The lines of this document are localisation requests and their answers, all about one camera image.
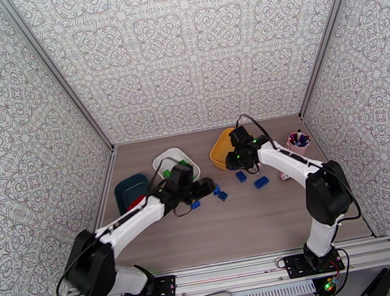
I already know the yellow plastic container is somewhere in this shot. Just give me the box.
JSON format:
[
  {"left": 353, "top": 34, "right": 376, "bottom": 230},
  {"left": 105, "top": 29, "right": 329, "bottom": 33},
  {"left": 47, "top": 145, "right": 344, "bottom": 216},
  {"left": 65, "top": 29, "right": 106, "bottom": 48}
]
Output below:
[{"left": 206, "top": 125, "right": 258, "bottom": 174}]

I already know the long blue lego brick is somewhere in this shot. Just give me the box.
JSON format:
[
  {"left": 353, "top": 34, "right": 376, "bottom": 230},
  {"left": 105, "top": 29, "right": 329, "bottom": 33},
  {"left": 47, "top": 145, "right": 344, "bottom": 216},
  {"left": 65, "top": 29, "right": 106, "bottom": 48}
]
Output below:
[{"left": 253, "top": 175, "right": 272, "bottom": 190}]

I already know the white plastic container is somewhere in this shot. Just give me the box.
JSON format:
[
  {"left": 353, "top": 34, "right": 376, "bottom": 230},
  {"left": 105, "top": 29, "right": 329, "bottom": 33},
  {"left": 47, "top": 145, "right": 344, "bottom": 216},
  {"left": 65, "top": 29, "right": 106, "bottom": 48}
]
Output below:
[{"left": 150, "top": 144, "right": 203, "bottom": 191}]

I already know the red lego brick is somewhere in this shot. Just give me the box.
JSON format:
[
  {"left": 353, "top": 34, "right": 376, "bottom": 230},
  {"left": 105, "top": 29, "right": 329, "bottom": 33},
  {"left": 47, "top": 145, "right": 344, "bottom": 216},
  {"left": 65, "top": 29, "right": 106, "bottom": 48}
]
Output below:
[{"left": 125, "top": 195, "right": 148, "bottom": 212}]

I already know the pink pen cup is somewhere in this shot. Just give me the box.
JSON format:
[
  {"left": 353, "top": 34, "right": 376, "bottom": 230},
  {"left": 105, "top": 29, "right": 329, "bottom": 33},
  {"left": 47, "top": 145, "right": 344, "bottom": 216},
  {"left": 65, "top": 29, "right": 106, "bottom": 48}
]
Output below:
[{"left": 283, "top": 129, "right": 313, "bottom": 159}]

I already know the dark teal plastic container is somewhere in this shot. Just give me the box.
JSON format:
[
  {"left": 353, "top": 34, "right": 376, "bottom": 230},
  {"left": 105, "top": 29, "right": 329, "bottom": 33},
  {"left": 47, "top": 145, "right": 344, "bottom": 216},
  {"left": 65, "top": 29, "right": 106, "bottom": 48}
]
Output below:
[{"left": 111, "top": 171, "right": 156, "bottom": 219}]

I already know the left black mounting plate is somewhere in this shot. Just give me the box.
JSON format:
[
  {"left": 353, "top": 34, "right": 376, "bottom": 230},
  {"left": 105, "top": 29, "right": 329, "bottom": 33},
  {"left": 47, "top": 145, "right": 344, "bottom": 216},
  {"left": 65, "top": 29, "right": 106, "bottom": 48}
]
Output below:
[{"left": 118, "top": 275, "right": 179, "bottom": 296}]

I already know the black mounting plate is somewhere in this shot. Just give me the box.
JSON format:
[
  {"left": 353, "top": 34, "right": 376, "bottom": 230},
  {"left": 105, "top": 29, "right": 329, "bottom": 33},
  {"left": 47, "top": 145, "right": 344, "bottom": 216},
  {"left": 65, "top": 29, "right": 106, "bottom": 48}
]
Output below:
[
  {"left": 118, "top": 275, "right": 179, "bottom": 296},
  {"left": 283, "top": 247, "right": 345, "bottom": 281}
]

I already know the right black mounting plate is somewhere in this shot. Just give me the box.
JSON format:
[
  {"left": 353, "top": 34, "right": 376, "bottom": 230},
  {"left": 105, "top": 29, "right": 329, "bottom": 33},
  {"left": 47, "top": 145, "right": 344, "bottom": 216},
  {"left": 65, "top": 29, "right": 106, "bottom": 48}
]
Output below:
[{"left": 283, "top": 247, "right": 345, "bottom": 281}]

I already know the right small circuit board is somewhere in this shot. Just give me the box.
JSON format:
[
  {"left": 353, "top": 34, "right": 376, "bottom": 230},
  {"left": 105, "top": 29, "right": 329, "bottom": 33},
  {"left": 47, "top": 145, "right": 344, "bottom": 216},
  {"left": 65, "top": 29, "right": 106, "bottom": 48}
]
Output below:
[{"left": 316, "top": 275, "right": 342, "bottom": 295}]

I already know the black flat device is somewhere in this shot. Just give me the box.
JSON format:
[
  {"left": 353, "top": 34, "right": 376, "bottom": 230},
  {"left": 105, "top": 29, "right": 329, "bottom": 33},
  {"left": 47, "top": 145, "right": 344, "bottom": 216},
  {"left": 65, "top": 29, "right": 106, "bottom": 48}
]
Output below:
[{"left": 356, "top": 267, "right": 390, "bottom": 296}]

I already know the right short black cable loop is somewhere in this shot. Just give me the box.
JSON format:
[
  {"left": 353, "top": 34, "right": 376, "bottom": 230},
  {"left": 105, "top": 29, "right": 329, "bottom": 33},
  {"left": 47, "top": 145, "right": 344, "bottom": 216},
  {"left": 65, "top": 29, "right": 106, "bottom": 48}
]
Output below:
[{"left": 244, "top": 162, "right": 262, "bottom": 177}]

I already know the short black cable loop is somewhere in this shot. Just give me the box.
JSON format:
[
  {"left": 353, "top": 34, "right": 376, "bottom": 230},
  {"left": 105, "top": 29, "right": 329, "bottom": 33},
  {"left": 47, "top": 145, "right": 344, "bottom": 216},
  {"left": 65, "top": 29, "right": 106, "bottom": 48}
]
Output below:
[
  {"left": 244, "top": 162, "right": 262, "bottom": 177},
  {"left": 173, "top": 202, "right": 194, "bottom": 219}
]

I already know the left short black cable loop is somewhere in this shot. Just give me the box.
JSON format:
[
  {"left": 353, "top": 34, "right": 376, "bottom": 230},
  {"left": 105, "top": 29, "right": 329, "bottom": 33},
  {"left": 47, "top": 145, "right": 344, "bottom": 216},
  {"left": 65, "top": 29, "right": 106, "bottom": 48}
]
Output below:
[{"left": 173, "top": 202, "right": 194, "bottom": 219}]

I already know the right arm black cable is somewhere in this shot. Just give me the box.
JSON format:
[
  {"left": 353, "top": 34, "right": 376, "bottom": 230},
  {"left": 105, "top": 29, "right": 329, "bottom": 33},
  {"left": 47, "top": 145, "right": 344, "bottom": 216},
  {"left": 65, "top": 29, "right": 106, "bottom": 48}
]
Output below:
[{"left": 234, "top": 98, "right": 364, "bottom": 238}]

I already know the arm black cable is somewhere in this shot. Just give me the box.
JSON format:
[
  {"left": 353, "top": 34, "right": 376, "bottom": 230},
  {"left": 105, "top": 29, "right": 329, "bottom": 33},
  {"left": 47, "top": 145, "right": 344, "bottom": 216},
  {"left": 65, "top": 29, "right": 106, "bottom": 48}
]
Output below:
[
  {"left": 234, "top": 98, "right": 364, "bottom": 238},
  {"left": 37, "top": 154, "right": 202, "bottom": 296}
]

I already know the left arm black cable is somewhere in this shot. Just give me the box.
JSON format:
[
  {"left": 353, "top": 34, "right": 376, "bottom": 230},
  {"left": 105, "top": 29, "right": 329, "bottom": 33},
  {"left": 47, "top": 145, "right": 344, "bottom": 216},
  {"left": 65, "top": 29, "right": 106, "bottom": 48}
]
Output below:
[{"left": 37, "top": 154, "right": 202, "bottom": 296}]

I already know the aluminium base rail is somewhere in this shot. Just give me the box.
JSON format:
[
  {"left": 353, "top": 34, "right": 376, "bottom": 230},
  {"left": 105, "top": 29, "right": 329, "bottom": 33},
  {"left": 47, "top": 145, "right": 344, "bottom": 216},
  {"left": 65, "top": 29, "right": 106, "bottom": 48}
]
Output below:
[{"left": 58, "top": 233, "right": 390, "bottom": 296}]

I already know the aluminium corner post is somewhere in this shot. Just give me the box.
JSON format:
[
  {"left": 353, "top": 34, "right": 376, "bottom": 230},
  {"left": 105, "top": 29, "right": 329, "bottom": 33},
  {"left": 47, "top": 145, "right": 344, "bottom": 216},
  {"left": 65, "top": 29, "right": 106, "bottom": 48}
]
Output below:
[
  {"left": 0, "top": 0, "right": 117, "bottom": 166},
  {"left": 279, "top": 0, "right": 390, "bottom": 119}
]

